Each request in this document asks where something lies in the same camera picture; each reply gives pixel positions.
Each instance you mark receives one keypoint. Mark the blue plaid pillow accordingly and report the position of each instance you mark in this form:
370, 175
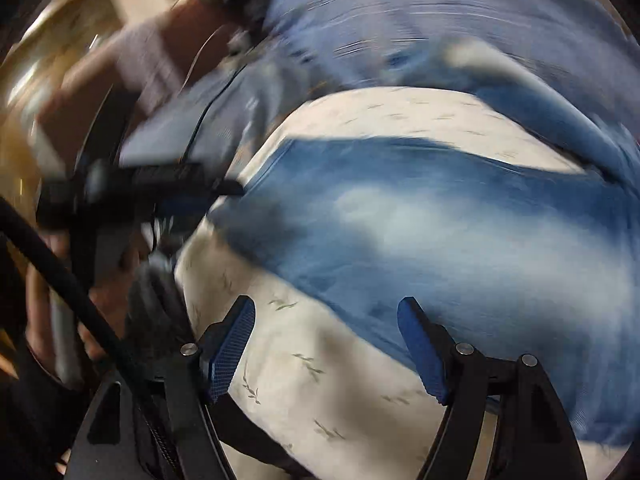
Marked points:
564, 69

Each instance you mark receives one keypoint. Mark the blue denim jeans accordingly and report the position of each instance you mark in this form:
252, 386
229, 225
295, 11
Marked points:
511, 259

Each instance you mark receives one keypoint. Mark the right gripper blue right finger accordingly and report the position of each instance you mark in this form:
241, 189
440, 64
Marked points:
429, 346

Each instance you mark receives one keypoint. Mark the cream leaf-print bed sheet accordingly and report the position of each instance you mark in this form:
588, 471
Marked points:
338, 404

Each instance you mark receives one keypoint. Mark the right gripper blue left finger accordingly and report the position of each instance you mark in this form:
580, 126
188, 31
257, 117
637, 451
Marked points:
222, 346

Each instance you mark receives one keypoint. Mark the person's left hand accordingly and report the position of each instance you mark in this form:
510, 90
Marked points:
51, 330

